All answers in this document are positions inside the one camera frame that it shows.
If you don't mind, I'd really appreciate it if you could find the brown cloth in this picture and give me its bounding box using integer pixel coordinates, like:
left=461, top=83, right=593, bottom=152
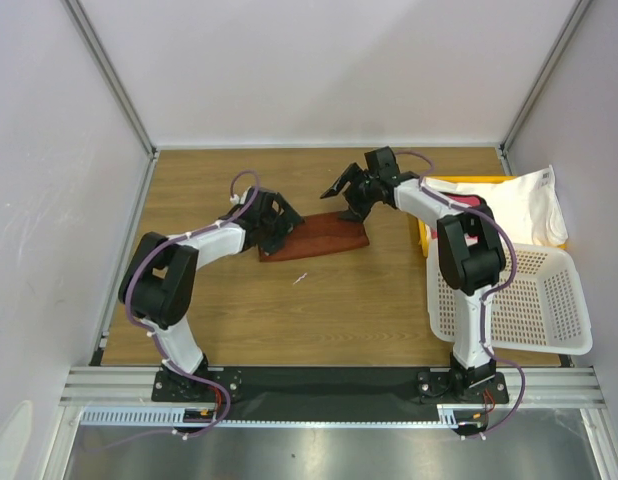
left=258, top=212, right=370, bottom=262

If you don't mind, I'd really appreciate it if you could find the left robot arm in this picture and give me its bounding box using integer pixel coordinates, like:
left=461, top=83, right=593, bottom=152
left=118, top=187, right=304, bottom=400

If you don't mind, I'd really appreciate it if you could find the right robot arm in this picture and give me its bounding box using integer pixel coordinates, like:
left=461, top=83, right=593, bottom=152
left=321, top=147, right=506, bottom=402

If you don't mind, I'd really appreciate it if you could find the aluminium frame post left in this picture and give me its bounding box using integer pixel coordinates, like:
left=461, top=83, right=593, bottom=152
left=60, top=0, right=157, bottom=159

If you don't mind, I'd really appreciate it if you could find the white towel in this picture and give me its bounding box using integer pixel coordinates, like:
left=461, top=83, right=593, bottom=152
left=425, top=169, right=568, bottom=247

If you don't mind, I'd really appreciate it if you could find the yellow plastic tray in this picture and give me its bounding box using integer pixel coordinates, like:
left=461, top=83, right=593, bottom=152
left=412, top=175, right=570, bottom=256

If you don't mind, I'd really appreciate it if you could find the aluminium front rail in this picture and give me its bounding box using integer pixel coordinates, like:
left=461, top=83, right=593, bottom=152
left=60, top=366, right=605, bottom=409

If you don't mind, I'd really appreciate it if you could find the white towel label tag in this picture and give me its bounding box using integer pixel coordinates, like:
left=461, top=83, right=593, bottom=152
left=536, top=166, right=555, bottom=189

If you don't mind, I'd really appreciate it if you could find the aluminium frame post right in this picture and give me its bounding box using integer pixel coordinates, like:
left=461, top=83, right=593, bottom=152
left=498, top=0, right=594, bottom=158

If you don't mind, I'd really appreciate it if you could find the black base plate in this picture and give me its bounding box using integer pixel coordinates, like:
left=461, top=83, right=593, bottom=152
left=151, top=366, right=509, bottom=423

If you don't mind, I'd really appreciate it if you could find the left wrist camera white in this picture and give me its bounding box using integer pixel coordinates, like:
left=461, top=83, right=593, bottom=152
left=230, top=187, right=253, bottom=206

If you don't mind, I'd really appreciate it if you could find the pink cloth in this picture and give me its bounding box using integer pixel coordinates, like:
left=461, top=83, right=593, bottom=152
left=441, top=191, right=486, bottom=245

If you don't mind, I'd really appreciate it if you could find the aluminium frame post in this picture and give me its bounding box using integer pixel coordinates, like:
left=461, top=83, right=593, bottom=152
left=60, top=0, right=157, bottom=159
left=498, top=0, right=594, bottom=158

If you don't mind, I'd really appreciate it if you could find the white perforated plastic basket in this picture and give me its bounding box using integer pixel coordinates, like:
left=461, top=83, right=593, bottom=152
left=426, top=240, right=594, bottom=356

